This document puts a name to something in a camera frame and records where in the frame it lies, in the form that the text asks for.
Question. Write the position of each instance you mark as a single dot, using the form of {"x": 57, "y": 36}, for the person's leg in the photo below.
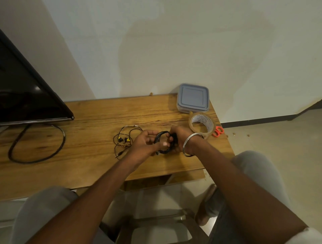
{"x": 259, "y": 171}
{"x": 37, "y": 208}

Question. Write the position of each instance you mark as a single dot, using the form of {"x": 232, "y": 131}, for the person's right leg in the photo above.
{"x": 259, "y": 171}

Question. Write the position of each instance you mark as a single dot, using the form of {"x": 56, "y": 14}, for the person's right forearm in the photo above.
{"x": 239, "y": 191}

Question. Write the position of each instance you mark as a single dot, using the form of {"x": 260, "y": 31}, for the person's left hand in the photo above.
{"x": 142, "y": 148}

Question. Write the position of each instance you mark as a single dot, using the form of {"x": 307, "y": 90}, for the person's right hand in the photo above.
{"x": 182, "y": 138}

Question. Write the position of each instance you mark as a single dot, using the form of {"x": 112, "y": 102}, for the orange scissors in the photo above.
{"x": 218, "y": 131}

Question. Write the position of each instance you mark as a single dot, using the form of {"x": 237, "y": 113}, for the person's white shirt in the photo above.
{"x": 307, "y": 236}

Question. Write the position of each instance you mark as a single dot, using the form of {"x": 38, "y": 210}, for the person's left leg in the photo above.
{"x": 37, "y": 208}

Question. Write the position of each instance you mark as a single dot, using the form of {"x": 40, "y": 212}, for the black television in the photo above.
{"x": 25, "y": 95}

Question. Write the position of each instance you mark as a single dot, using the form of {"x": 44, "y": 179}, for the silver television stand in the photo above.
{"x": 3, "y": 128}

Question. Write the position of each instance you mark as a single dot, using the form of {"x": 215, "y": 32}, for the person's left forearm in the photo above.
{"x": 83, "y": 206}

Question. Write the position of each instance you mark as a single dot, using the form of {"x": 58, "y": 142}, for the brown packing tape roll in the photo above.
{"x": 207, "y": 123}

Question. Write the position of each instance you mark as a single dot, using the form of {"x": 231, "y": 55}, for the grey lidded plastic container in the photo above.
{"x": 193, "y": 98}

